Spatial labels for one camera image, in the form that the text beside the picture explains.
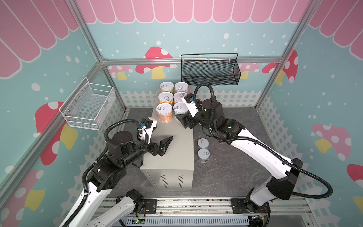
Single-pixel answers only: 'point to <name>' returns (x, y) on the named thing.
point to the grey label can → (203, 155)
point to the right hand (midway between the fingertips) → (182, 110)
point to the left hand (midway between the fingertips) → (163, 135)
